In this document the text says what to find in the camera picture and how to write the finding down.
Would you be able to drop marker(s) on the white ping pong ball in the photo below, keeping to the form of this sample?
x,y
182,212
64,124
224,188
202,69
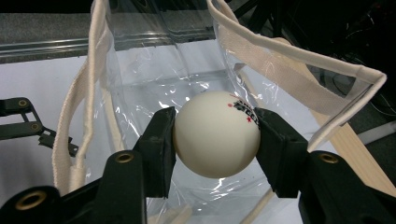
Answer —
x,y
214,137

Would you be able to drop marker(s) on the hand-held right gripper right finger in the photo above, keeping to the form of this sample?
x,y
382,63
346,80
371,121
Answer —
x,y
280,152

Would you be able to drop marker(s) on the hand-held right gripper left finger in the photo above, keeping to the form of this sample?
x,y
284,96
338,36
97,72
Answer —
x,y
157,149

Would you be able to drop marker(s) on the clear plastic bag beige trim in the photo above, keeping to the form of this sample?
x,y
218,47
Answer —
x,y
149,71

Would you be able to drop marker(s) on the white bar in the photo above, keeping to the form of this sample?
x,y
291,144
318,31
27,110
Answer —
x,y
378,132

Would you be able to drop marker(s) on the metal rail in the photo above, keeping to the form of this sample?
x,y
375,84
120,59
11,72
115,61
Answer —
x,y
37,49

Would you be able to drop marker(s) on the light wooden strip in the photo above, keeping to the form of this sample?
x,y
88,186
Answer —
x,y
358,155

